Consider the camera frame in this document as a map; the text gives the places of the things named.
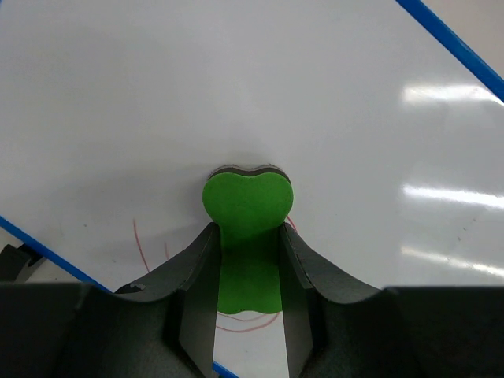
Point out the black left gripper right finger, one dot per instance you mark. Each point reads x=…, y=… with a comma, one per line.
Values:
x=337, y=326

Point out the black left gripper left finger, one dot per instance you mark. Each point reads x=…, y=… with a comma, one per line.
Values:
x=160, y=325

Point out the green bone shaped eraser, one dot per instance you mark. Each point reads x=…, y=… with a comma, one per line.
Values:
x=248, y=205

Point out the blue framed whiteboard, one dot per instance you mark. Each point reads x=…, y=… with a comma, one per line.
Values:
x=115, y=113

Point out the black whiteboard foot far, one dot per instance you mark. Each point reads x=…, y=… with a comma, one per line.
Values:
x=17, y=264

